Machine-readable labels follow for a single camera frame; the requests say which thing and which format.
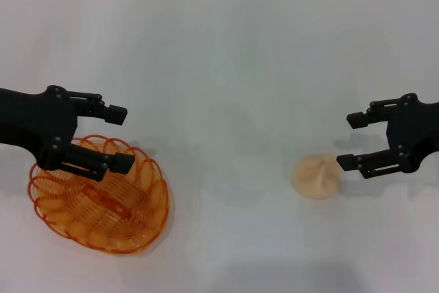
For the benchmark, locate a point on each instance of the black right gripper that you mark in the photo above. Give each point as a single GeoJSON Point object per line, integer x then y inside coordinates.
{"type": "Point", "coordinates": [415, 128]}

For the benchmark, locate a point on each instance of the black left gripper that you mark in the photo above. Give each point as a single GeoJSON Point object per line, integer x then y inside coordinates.
{"type": "Point", "coordinates": [51, 118]}

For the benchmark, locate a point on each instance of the beige steamed bun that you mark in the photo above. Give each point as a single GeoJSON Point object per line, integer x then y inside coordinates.
{"type": "Point", "coordinates": [315, 183]}

